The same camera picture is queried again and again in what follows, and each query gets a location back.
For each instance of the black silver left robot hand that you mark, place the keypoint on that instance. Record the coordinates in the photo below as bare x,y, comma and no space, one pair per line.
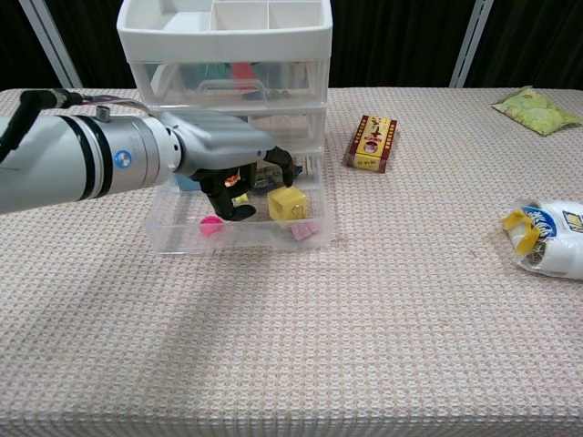
218,136

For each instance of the clear drawer with pink items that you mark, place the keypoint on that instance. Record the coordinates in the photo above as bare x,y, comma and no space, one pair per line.
255,241

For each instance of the clear drawer with green contents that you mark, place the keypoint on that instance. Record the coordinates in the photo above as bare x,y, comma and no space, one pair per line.
182,88

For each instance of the clear drawer with beige contents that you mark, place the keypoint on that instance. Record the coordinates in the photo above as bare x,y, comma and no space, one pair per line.
296,129

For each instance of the white plastic drawer cabinet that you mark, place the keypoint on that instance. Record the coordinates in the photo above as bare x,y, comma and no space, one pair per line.
223,41

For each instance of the yellow small packet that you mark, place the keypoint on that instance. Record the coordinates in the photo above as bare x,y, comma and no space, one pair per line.
240,199

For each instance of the pink round small item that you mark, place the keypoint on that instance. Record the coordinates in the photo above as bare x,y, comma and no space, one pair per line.
211,226

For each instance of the yellow small box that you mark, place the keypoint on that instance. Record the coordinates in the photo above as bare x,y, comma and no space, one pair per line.
284,202

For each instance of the yellow and red carton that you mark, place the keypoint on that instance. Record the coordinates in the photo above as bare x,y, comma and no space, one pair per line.
371,143

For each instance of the black curtain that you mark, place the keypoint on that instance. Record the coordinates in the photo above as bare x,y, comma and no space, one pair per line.
387,41

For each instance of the pink woven tablecloth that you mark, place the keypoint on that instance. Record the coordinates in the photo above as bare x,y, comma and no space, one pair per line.
319,341

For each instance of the green snack bag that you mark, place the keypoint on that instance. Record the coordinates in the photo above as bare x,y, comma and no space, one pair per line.
533,111

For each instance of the grey metal frame post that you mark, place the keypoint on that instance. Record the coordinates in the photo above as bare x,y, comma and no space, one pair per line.
50,41
471,41

